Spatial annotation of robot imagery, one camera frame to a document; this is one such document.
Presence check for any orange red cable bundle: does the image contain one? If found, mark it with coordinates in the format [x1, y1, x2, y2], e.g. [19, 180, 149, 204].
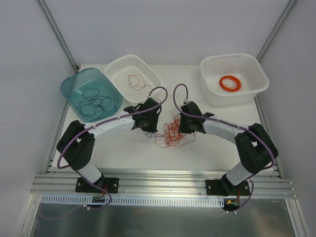
[155, 108, 198, 149]

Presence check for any dark purple thin cable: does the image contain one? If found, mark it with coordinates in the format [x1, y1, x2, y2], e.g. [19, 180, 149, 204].
[78, 87, 117, 117]

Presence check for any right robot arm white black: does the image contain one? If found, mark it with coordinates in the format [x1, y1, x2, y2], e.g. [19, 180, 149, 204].
[179, 101, 278, 197]

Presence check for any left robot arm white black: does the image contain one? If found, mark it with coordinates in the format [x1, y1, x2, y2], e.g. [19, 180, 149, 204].
[56, 97, 161, 192]

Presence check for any white perforated plastic basket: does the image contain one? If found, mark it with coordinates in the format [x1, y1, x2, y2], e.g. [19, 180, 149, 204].
[104, 54, 162, 105]

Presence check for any teal transparent plastic bin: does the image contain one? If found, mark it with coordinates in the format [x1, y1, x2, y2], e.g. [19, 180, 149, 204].
[60, 68, 122, 123]

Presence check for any white deep plastic tub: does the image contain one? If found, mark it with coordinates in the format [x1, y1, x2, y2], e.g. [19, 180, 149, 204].
[200, 53, 269, 106]

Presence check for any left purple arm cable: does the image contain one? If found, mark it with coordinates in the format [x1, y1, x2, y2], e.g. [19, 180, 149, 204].
[57, 86, 168, 169]

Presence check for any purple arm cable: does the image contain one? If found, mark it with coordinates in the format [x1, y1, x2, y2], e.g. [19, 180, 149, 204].
[57, 86, 168, 169]
[172, 84, 276, 178]

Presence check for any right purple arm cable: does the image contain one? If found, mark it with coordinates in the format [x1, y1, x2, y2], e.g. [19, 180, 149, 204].
[172, 84, 276, 178]

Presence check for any red cable in basket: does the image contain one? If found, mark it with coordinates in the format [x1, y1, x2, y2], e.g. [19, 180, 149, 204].
[126, 73, 152, 91]

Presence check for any orange coiled cable in tub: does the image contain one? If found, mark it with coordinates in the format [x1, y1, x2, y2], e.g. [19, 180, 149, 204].
[219, 75, 242, 92]

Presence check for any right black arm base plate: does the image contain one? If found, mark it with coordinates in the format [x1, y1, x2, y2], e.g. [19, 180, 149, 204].
[205, 180, 250, 197]

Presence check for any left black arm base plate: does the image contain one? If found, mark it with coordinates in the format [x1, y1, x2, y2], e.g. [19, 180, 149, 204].
[75, 177, 119, 194]

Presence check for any white slotted cable duct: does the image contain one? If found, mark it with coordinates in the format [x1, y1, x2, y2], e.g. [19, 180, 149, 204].
[41, 195, 224, 208]

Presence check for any aluminium mounting rail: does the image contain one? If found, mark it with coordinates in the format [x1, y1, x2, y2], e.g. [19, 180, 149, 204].
[31, 168, 298, 199]

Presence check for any left aluminium frame post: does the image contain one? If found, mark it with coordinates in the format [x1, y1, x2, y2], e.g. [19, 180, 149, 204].
[36, 0, 79, 72]

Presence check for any aluminium frame post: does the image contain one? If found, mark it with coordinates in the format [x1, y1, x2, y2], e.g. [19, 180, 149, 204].
[36, 0, 79, 72]
[256, 0, 299, 62]

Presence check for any right aluminium frame post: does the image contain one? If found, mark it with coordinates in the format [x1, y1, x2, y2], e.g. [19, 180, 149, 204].
[256, 0, 299, 62]

